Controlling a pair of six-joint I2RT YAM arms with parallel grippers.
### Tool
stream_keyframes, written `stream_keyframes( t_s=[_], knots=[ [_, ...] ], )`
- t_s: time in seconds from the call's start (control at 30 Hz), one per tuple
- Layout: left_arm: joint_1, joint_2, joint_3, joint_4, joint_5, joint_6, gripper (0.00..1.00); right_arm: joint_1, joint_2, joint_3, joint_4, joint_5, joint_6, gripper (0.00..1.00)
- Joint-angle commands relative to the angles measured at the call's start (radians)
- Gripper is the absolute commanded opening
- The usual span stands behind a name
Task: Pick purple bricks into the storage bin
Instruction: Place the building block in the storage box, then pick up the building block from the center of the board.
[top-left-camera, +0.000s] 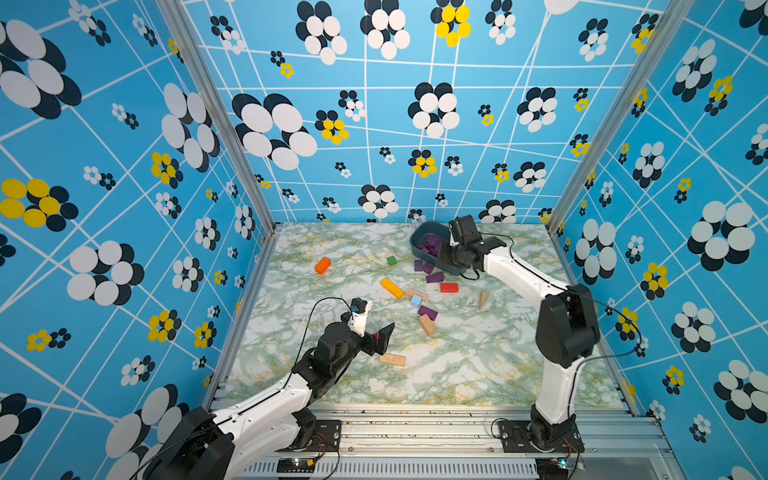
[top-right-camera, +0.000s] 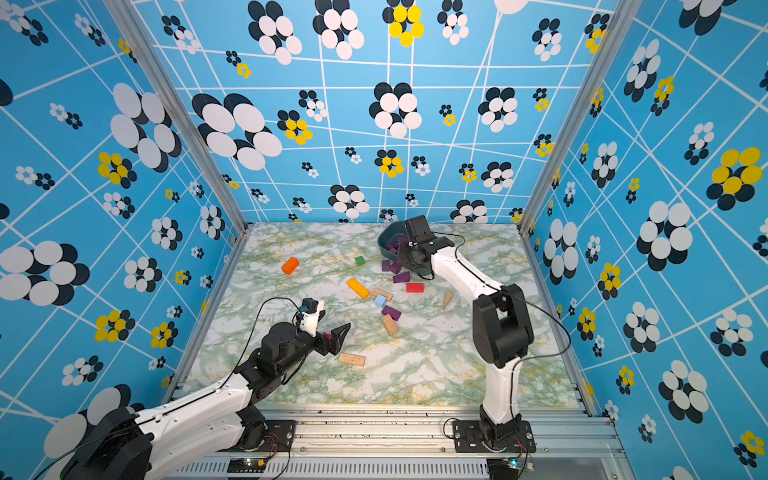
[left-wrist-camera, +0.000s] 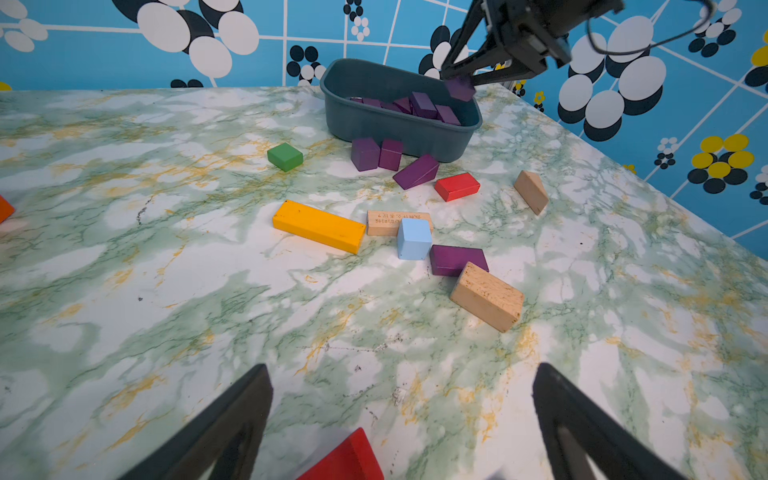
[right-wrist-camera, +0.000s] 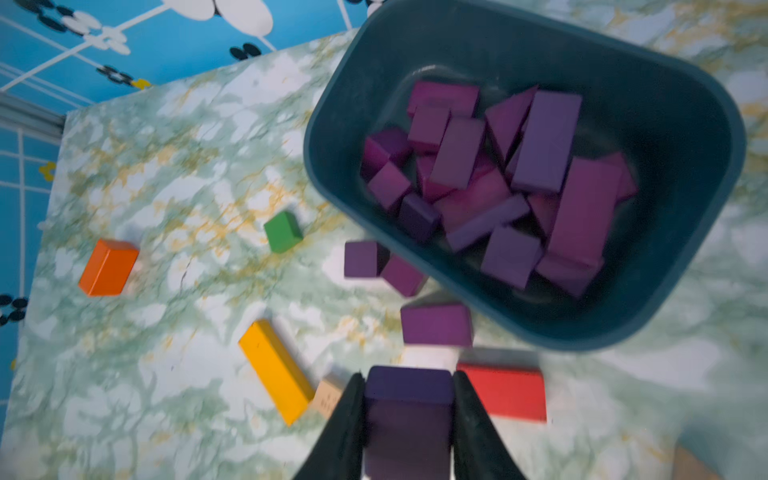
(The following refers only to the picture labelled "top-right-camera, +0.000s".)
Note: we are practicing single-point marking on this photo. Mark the natural wood square brick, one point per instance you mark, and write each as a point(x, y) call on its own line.
point(390, 325)

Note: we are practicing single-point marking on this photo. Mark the engraved natural wood brick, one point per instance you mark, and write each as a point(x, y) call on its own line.
point(378, 293)

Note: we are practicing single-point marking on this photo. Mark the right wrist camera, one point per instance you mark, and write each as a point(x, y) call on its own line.
point(418, 230)

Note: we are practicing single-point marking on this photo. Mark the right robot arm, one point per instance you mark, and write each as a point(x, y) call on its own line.
point(500, 325)

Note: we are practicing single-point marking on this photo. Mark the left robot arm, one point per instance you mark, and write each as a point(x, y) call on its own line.
point(153, 443)

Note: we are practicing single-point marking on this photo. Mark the red flat brick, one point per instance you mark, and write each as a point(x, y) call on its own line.
point(415, 287)

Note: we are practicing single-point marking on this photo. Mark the purple wedge near bin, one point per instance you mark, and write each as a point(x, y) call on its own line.
point(404, 277)

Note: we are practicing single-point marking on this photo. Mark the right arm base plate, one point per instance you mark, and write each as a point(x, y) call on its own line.
point(515, 437)

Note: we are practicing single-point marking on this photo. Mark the aluminium front rail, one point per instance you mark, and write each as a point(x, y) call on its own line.
point(410, 442)

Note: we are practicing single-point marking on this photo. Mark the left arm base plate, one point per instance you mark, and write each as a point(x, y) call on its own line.
point(271, 436)

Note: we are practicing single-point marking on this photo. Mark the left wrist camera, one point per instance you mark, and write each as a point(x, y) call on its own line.
point(309, 321)

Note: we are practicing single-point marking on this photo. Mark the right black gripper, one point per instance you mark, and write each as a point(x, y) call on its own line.
point(403, 252)

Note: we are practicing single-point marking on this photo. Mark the purple brick behind wood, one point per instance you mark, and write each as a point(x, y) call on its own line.
point(392, 312)

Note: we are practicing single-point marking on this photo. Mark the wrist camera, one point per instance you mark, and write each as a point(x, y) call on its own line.
point(309, 321)
point(418, 230)

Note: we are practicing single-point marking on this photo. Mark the orange brick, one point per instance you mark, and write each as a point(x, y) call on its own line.
point(290, 265)

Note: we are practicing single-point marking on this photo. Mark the yellow long brick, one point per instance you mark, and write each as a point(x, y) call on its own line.
point(358, 288)

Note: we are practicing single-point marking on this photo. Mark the natural wood wedge brick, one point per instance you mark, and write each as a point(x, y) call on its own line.
point(447, 299)

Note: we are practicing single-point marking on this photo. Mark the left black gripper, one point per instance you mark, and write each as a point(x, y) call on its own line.
point(336, 343)

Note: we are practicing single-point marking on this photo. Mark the dark teal storage bin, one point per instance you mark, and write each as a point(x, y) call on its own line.
point(391, 239)

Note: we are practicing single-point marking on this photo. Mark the natural wood brick front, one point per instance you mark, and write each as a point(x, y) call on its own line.
point(352, 359)

